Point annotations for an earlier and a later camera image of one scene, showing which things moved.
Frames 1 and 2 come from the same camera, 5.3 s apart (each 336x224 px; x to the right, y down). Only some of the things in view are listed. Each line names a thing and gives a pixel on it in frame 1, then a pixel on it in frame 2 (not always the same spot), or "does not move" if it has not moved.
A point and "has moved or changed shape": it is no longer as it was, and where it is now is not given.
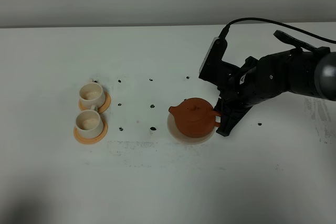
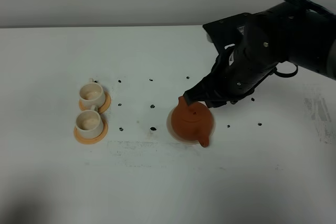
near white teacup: (88, 124) does not move
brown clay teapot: (195, 117) has moved or changed shape
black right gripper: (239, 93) → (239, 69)
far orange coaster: (103, 108) does not move
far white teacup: (91, 93) does not move
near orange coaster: (90, 141) does not move
